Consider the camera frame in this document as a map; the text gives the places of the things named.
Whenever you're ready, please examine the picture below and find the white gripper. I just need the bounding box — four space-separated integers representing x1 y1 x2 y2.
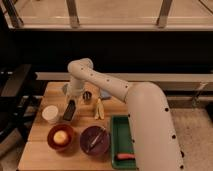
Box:
66 77 84 114

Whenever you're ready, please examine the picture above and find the black eraser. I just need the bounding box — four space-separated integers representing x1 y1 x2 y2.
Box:
63 100 76 121

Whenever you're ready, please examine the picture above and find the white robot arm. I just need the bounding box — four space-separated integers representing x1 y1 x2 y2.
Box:
66 58 185 171

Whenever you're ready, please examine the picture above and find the small metal cup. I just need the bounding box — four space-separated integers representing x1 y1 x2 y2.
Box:
83 91 92 104

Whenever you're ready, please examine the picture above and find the blue plastic cup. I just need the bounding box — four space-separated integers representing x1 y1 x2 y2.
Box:
62 83 68 95

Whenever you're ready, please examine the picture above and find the white paper cup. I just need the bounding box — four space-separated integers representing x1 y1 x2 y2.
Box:
42 105 60 124

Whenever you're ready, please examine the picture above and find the purple bowl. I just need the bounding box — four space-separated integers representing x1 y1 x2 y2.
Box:
80 125 110 156

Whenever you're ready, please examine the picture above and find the yellow ball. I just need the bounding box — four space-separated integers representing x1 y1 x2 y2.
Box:
53 130 69 145

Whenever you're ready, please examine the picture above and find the red bowl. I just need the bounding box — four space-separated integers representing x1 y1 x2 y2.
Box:
47 124 74 151

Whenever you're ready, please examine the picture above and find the utensil in purple bowl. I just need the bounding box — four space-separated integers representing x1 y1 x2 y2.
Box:
89 131 104 148

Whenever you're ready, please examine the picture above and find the black chair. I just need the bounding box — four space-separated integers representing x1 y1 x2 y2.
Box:
0 63 38 158

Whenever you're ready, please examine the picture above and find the green tray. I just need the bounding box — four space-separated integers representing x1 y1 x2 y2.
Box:
110 116 136 170

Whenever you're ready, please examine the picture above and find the orange carrot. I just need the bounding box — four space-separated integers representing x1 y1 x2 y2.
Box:
115 153 135 160

